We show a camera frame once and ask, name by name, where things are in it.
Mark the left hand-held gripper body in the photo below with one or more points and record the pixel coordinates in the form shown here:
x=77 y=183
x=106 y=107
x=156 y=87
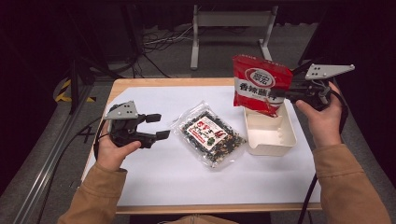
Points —
x=123 y=124

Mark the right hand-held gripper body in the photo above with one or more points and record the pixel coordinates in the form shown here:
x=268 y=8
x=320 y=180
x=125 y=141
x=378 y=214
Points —
x=314 y=90

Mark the white plastic container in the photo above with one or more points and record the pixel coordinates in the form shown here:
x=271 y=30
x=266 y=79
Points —
x=269 y=137

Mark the aluminium rail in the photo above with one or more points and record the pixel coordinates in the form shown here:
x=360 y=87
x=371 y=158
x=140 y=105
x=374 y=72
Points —
x=40 y=177

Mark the red and white seasoning packet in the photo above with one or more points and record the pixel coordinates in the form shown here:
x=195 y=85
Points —
x=258 y=77

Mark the person's right hand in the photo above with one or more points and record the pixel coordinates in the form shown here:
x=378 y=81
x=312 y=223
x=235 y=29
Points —
x=323 y=124

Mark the black metal stand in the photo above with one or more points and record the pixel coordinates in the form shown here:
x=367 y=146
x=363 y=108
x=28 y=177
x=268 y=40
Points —
x=74 y=81

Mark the white paper sheet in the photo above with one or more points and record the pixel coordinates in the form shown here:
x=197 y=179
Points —
x=155 y=180

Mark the clear bag of dried seaweed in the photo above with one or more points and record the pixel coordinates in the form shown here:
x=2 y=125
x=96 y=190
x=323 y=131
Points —
x=208 y=133

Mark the person's left hand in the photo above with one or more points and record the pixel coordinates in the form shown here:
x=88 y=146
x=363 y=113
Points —
x=112 y=155

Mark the yellow and black floor tape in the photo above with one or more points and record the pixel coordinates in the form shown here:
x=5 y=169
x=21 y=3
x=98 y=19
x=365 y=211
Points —
x=63 y=93

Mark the person's tan clothing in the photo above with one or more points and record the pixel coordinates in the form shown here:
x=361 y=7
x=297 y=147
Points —
x=199 y=220

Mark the white metal stand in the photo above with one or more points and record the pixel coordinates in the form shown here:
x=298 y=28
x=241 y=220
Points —
x=230 y=18

